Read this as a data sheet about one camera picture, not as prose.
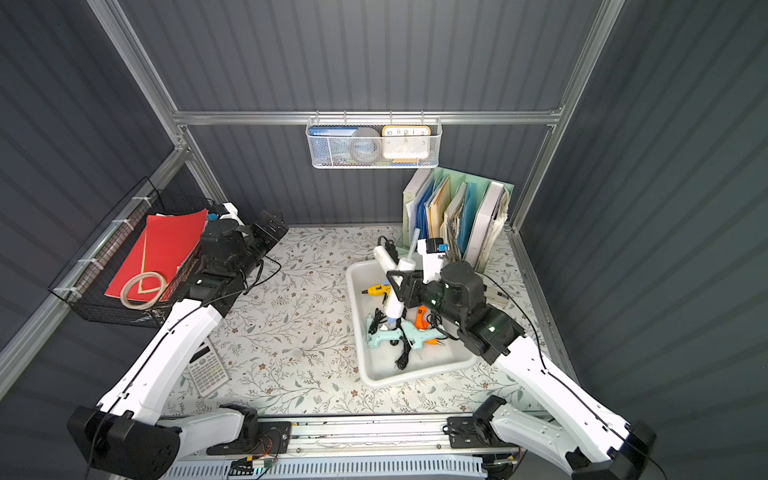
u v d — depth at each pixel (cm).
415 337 85
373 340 87
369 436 75
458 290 49
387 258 70
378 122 89
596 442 38
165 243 73
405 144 88
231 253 54
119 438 38
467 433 72
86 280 62
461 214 94
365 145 91
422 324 91
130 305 66
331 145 84
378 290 99
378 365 85
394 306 65
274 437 73
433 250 58
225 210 64
